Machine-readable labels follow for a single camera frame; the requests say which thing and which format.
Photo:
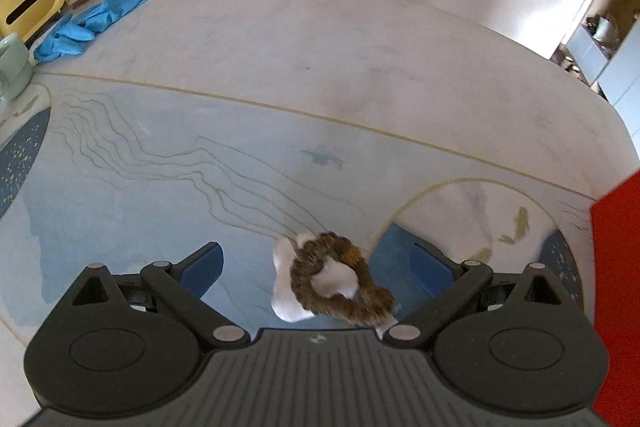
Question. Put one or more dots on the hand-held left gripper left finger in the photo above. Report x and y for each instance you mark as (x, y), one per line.
(202, 267)

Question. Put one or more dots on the white cardboard box red edge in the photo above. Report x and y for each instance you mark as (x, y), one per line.
(620, 282)

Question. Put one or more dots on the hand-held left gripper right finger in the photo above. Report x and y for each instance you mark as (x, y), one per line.
(430, 267)

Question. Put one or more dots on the blue rubber glove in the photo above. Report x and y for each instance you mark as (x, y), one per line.
(120, 2)
(60, 42)

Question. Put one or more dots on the pale green mug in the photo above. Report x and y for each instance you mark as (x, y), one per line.
(12, 62)

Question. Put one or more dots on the white sock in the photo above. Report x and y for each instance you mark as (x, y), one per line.
(287, 302)

